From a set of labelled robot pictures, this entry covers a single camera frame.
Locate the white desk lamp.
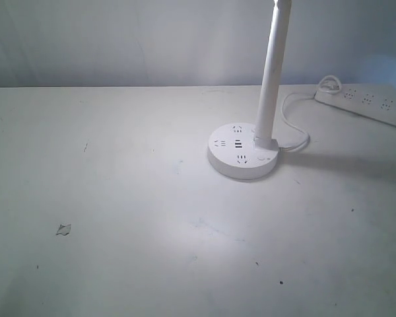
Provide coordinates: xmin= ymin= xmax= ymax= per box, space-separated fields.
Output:
xmin=207 ymin=1 xmax=292 ymax=180

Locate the white power strip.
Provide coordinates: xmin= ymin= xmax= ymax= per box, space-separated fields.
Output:
xmin=315 ymin=84 xmax=396 ymax=127

